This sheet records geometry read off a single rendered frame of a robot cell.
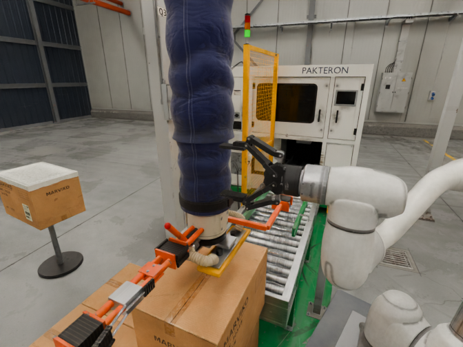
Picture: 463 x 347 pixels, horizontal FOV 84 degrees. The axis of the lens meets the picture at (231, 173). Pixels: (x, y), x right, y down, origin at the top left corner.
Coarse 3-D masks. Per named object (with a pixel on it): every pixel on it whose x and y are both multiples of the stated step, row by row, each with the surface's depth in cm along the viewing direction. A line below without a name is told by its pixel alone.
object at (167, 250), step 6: (174, 240) 94; (180, 240) 93; (156, 246) 91; (162, 246) 92; (168, 246) 92; (174, 246) 92; (180, 246) 92; (186, 246) 91; (156, 252) 89; (162, 252) 88; (168, 252) 89; (174, 252) 89; (180, 252) 88; (186, 252) 93; (174, 258) 86; (180, 258) 89; (186, 258) 92; (174, 264) 87; (180, 264) 88
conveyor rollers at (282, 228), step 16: (272, 192) 305; (272, 224) 236; (288, 224) 238; (304, 224) 241; (256, 240) 214; (272, 240) 218; (288, 240) 213; (288, 256) 196; (272, 272) 184; (288, 272) 179; (272, 288) 166
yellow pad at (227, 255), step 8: (232, 232) 118; (240, 232) 122; (248, 232) 123; (240, 240) 117; (216, 248) 111; (232, 248) 111; (224, 256) 106; (232, 256) 107; (216, 264) 101; (224, 264) 102; (208, 272) 99; (216, 272) 98
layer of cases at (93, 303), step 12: (132, 264) 187; (120, 276) 176; (132, 276) 176; (108, 288) 165; (84, 300) 157; (96, 300) 156; (72, 312) 149; (108, 312) 149; (60, 324) 141; (132, 324) 141; (48, 336) 135; (120, 336) 135; (132, 336) 135; (252, 336) 143
